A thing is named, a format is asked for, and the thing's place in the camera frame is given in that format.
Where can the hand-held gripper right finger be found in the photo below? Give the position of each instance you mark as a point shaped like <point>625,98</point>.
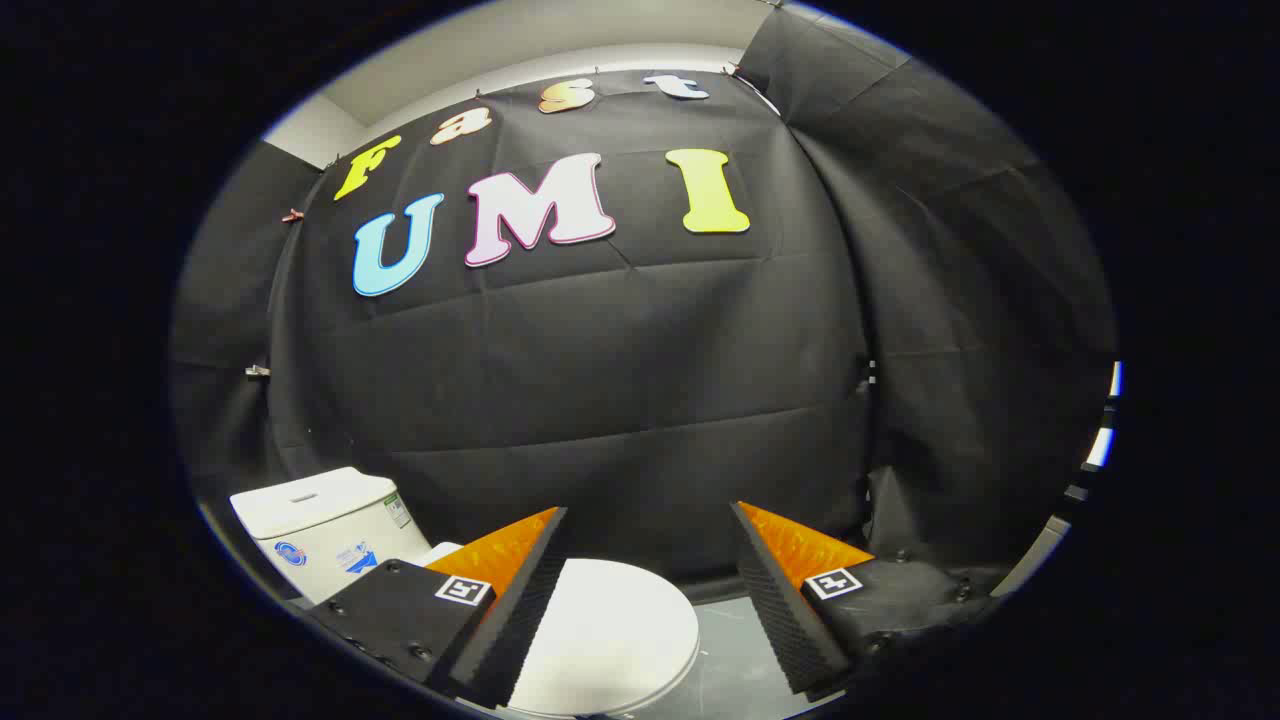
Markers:
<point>785,610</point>

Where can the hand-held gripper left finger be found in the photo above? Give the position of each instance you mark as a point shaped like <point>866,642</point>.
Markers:
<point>520,610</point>

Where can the white toilet lid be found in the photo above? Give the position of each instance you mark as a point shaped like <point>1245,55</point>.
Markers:
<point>610,640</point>

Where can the dark cloth clip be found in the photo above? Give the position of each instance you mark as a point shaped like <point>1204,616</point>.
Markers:
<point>866,374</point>

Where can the black backdrop cloth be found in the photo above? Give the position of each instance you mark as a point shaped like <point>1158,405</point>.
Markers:
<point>620,380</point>

